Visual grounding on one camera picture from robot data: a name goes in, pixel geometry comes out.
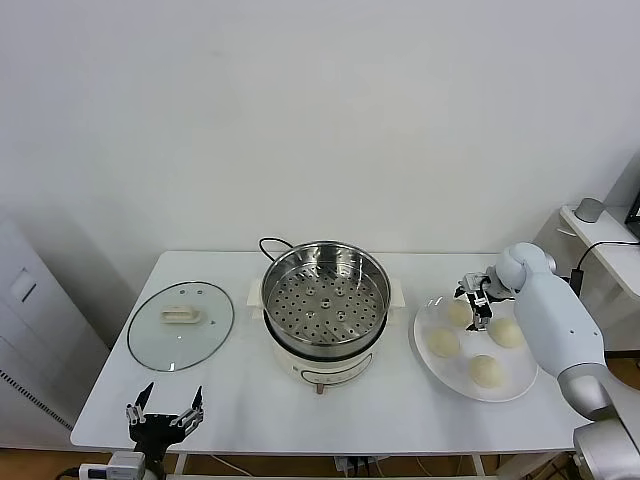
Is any black cooker power cord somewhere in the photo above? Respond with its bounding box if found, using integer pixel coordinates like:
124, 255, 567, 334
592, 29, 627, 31
258, 237, 297, 265

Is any white steamed baozi bun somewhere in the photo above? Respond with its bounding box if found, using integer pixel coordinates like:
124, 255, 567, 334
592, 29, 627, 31
468, 353, 505, 389
427, 327, 460, 359
488, 317, 525, 349
446, 299, 474, 329

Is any stainless steel steamer basket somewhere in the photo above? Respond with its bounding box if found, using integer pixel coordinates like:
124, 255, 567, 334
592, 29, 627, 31
246, 241, 405, 357

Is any cream electric cooker base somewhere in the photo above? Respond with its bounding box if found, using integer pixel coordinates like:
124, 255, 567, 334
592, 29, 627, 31
248, 305, 402, 397

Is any white round plate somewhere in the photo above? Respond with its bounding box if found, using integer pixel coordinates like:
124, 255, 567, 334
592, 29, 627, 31
412, 292, 540, 404

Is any black power adapter with cable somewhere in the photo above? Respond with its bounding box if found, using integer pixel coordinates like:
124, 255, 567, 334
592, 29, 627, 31
569, 241, 640, 294

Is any white side desk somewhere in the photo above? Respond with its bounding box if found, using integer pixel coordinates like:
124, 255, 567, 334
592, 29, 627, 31
532, 203, 640, 351

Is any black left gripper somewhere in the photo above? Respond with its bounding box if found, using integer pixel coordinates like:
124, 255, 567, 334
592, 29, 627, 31
124, 381, 205, 464

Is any glass pot lid cream handle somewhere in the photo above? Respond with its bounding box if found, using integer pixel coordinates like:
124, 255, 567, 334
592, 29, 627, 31
126, 281, 236, 373

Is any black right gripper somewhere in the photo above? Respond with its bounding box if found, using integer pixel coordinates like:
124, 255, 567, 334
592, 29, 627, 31
452, 284, 501, 334

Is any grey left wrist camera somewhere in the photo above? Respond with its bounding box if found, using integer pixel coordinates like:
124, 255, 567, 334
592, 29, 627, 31
78, 451, 147, 480

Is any white floor cabinet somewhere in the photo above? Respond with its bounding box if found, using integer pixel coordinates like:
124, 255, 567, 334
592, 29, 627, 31
0, 214, 111, 440

